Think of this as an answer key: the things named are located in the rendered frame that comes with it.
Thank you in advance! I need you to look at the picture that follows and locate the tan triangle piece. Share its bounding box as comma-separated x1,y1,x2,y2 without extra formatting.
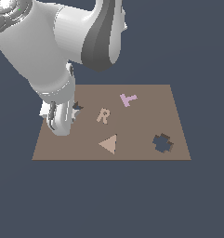
98,133,118,155

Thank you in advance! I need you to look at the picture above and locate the tan letter R piece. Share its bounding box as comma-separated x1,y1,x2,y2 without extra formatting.
96,107,112,126

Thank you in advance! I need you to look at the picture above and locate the brown slotted board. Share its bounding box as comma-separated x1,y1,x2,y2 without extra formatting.
31,84,192,162

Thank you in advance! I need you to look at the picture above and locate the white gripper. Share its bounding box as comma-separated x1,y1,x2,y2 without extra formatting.
38,92,83,137

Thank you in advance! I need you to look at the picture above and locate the pink T-shaped piece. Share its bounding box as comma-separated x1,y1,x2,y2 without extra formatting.
119,93,138,108

